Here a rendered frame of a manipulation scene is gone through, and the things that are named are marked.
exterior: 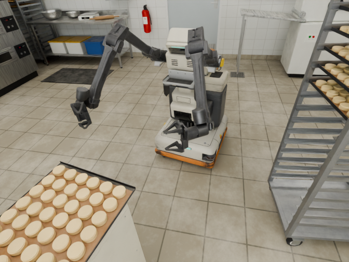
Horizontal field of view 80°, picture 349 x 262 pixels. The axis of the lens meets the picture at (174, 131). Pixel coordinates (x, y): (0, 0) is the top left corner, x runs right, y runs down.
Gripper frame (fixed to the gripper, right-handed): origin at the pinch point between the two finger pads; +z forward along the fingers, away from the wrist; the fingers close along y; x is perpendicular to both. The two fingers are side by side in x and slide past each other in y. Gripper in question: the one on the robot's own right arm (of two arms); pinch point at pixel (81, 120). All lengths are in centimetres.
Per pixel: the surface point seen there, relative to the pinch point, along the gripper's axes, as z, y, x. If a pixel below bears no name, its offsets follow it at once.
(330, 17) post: 24, 35, 125
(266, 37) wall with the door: -240, -65, 340
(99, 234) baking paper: 59, -8, 1
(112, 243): 56, -22, 2
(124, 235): 52, -29, 6
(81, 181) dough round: 35.7, -6.0, -3.8
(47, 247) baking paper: 57, -7, -16
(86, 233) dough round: 59, -6, -3
